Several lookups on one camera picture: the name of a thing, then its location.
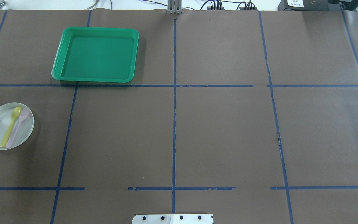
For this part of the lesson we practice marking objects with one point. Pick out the white round plate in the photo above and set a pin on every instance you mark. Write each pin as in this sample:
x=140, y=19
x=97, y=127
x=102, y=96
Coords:
x=26, y=128

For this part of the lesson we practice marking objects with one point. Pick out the yellow plastic spoon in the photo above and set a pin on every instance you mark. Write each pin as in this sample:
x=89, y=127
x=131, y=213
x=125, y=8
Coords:
x=13, y=117

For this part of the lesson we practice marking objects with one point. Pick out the pink plastic spoon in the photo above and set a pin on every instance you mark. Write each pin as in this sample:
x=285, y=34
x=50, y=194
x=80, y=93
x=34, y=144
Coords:
x=22, y=117

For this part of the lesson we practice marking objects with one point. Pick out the green plastic tray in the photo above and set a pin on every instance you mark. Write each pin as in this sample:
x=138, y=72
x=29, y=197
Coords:
x=96, y=54

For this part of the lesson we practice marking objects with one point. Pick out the black desktop box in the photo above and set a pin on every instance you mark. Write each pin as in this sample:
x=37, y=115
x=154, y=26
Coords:
x=308, y=5

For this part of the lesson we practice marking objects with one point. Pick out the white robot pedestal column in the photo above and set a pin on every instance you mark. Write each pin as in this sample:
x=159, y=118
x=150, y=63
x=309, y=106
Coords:
x=173, y=219

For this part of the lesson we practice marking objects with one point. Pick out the aluminium frame post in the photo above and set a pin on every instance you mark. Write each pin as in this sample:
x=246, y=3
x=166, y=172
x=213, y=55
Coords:
x=174, y=7

